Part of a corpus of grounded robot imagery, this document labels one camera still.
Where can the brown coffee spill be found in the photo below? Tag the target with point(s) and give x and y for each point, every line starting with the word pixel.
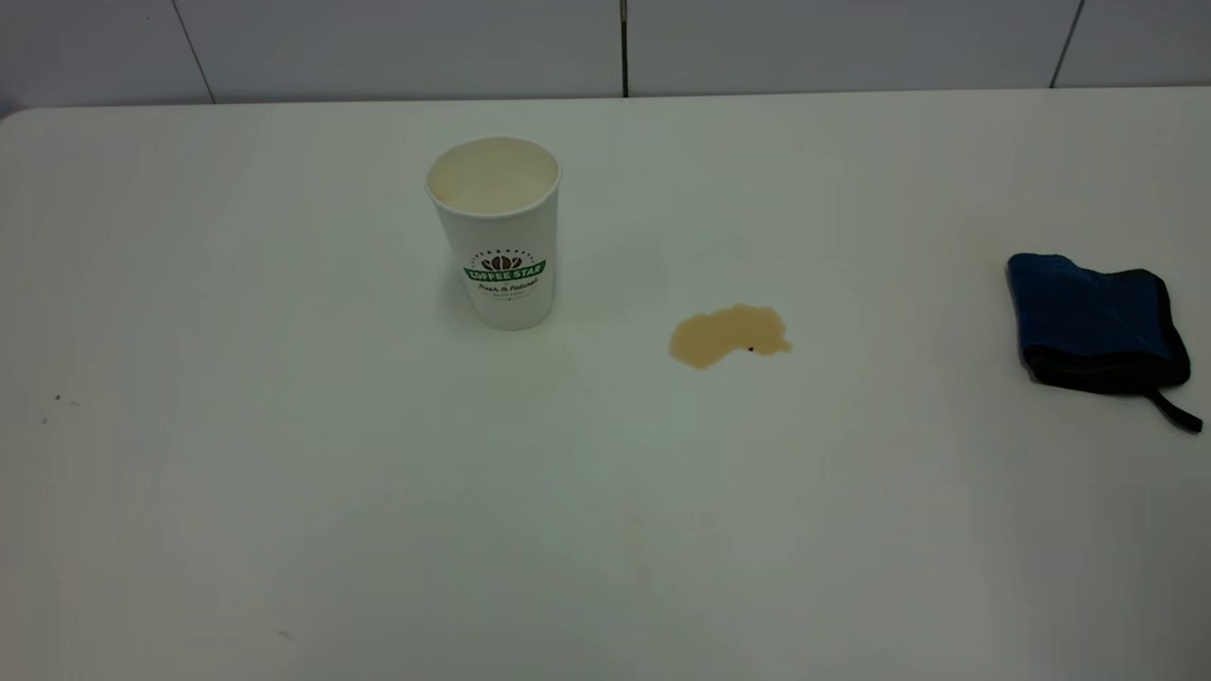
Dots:
pixel 724 338

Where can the white paper coffee cup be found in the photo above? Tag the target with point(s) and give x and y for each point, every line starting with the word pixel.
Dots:
pixel 501 255

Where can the blue cloth with black trim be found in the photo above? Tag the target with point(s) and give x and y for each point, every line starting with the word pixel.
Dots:
pixel 1088 317

